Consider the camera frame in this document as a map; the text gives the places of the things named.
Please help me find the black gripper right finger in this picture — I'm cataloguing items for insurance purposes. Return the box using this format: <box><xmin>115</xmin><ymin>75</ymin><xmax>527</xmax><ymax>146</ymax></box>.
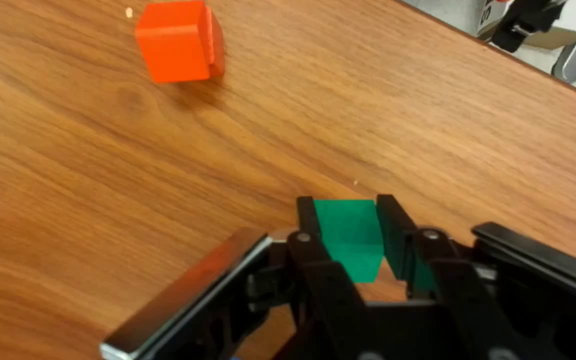
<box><xmin>376</xmin><ymin>193</ymin><xmax>502</xmax><ymax>360</ymax></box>

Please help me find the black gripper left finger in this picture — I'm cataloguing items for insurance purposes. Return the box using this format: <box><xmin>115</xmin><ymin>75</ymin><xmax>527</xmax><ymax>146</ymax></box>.
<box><xmin>287</xmin><ymin>195</ymin><xmax>369</xmax><ymax>360</ymax></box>

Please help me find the green wedge block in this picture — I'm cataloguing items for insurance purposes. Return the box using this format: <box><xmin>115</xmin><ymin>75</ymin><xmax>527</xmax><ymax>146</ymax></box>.
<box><xmin>315</xmin><ymin>200</ymin><xmax>385</xmax><ymax>284</ymax></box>

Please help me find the red block stack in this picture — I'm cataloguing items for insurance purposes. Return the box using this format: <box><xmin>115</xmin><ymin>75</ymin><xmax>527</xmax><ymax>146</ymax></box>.
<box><xmin>134</xmin><ymin>0</ymin><xmax>224</xmax><ymax>84</ymax></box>

